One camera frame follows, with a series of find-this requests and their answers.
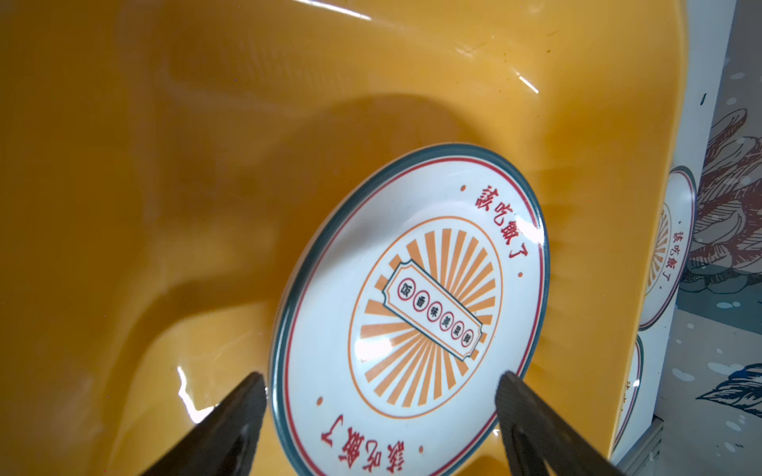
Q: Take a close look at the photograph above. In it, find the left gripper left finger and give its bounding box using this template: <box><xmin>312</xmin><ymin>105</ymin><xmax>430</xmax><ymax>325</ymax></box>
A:
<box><xmin>144</xmin><ymin>372</ymin><xmax>267</xmax><ymax>475</ymax></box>

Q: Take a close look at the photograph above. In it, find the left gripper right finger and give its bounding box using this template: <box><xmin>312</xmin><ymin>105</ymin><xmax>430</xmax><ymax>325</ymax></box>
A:
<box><xmin>495</xmin><ymin>371</ymin><xmax>621</xmax><ymax>476</ymax></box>

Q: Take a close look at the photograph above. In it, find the orange sunburst plate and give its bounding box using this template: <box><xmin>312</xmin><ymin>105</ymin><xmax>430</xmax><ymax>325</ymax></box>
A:
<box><xmin>613</xmin><ymin>336</ymin><xmax>644</xmax><ymax>448</ymax></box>
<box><xmin>270</xmin><ymin>144</ymin><xmax>551</xmax><ymax>475</ymax></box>
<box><xmin>638</xmin><ymin>166</ymin><xmax>697</xmax><ymax>330</ymax></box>

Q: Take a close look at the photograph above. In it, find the yellow plastic bin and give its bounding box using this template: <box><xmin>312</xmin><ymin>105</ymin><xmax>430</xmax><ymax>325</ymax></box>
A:
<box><xmin>1</xmin><ymin>1</ymin><xmax>688</xmax><ymax>475</ymax></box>

